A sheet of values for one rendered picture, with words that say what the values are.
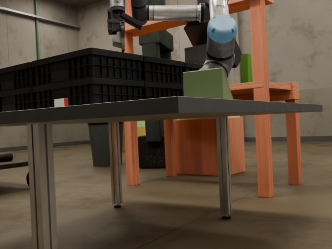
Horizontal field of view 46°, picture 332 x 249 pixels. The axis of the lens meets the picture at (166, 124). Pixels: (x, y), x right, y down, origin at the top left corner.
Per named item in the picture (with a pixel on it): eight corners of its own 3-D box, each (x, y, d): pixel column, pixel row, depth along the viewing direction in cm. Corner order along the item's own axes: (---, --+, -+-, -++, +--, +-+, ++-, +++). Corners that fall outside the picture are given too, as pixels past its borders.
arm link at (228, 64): (227, 86, 169) (234, 68, 178) (229, 61, 159) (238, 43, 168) (200, 80, 172) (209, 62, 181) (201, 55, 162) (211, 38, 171)
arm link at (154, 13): (225, 16, 207) (133, 17, 209) (227, -3, 199) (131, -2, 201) (227, 28, 199) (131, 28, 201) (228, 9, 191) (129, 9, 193)
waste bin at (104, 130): (109, 167, 586) (106, 117, 586) (81, 166, 618) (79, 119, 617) (132, 163, 634) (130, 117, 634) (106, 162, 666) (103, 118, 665)
